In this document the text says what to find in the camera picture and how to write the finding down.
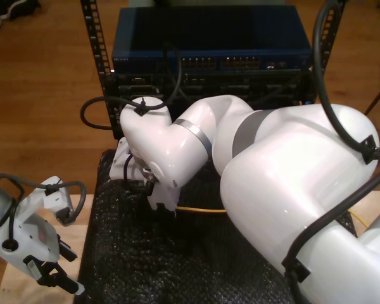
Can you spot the black bubble wrap mat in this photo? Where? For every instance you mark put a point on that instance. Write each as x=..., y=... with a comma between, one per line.
x=177, y=259

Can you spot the black rack server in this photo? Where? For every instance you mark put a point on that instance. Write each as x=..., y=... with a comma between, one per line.
x=240, y=85

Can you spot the dark sneaker white sole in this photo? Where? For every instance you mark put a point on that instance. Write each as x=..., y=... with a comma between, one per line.
x=19, y=8

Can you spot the blue network switch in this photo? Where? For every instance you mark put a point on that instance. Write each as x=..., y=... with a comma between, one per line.
x=209, y=31

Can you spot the black perforated rack post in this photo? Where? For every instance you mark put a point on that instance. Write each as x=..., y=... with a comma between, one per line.
x=325, y=55
x=95, y=31

